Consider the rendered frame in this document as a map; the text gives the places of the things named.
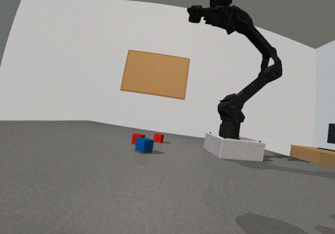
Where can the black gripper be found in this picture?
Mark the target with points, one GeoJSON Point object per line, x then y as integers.
{"type": "Point", "coordinates": [213, 16]}

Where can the red cube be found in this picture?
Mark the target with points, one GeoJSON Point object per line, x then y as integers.
{"type": "Point", "coordinates": [135, 137]}
{"type": "Point", "coordinates": [158, 138]}

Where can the blue cube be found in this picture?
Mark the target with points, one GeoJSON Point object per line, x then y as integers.
{"type": "Point", "coordinates": [144, 145]}

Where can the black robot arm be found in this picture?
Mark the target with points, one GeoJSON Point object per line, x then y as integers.
{"type": "Point", "coordinates": [230, 107]}

